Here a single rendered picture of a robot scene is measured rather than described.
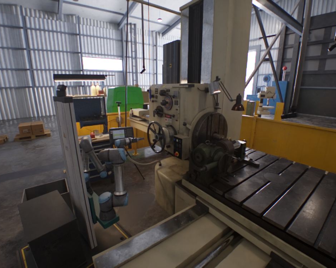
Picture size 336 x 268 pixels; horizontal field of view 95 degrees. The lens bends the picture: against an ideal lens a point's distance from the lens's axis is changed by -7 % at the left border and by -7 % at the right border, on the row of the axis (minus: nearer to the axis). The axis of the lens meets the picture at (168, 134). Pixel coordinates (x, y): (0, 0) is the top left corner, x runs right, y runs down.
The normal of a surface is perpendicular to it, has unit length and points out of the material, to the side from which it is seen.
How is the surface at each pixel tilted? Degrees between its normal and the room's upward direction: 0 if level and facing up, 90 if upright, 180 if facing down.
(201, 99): 90
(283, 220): 0
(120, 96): 84
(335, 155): 90
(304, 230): 0
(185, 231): 0
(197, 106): 90
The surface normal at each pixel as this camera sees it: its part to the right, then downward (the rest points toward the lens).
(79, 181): 0.73, 0.18
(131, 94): 0.58, 0.12
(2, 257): 0.00, -0.96
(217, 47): -0.81, 0.16
